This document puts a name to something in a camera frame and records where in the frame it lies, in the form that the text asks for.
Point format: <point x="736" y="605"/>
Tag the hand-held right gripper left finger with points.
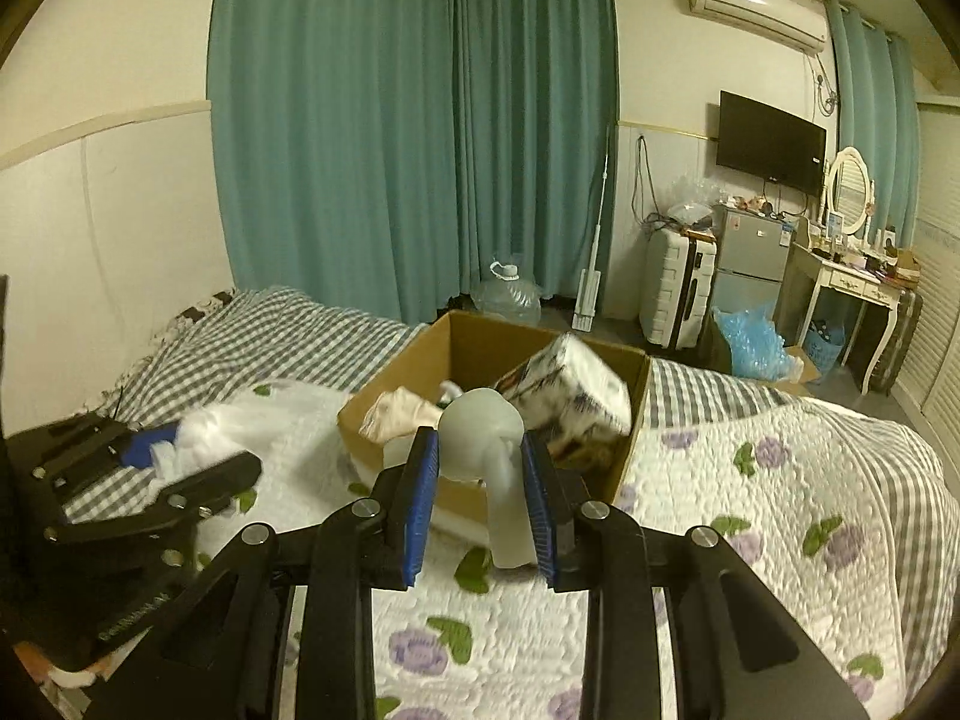
<point x="421" y="510"/>

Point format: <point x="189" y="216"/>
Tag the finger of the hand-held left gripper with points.
<point x="139" y="448"/>
<point x="202" y="484"/>

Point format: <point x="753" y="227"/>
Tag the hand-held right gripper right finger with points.
<point x="538" y="510"/>

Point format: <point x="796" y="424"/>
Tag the white cloth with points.
<point x="217" y="429"/>

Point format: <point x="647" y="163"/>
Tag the beige sock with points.
<point x="397" y="414"/>

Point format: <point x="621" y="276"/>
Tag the white plastic bottle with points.
<point x="480" y="427"/>

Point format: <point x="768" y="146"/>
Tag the black and white packet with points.
<point x="577" y="390"/>

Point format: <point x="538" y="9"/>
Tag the brown cardboard box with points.
<point x="420" y="360"/>

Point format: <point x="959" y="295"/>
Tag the brown patterned cloth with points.
<point x="202" y="307"/>

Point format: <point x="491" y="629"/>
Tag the grey checked bed sheet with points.
<point x="300" y="330"/>

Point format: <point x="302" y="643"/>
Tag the clear large water bottle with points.
<point x="510" y="300"/>

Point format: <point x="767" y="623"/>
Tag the white mop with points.
<point x="589" y="300"/>

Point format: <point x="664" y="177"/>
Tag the white floral quilt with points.
<point x="750" y="577"/>

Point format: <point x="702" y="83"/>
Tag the white suitcase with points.
<point x="675" y="292"/>

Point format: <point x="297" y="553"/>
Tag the blue plastic bag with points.
<point x="754" y="345"/>

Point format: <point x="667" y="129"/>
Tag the grey small fridge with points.
<point x="750" y="259"/>

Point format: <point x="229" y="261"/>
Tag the blue plastic basket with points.
<point x="823" y="345"/>

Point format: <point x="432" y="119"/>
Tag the clear plastic bags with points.
<point x="690" y="202"/>

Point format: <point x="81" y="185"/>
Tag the green curtain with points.
<point x="532" y="127"/>
<point x="330" y="127"/>
<point x="874" y="105"/>

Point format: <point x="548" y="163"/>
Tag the white dressing table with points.
<point x="855" y="283"/>

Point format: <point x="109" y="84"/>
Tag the dark brown suitcase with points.
<point x="900" y="341"/>

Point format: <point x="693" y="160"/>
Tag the black television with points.
<point x="769" y="139"/>

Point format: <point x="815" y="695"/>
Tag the small brown box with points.
<point x="908" y="266"/>

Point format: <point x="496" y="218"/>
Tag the white oval mirror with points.
<point x="850" y="187"/>

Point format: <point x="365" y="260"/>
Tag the white slatted wardrobe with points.
<point x="941" y="255"/>

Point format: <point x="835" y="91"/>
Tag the white air conditioner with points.
<point x="757" y="6"/>

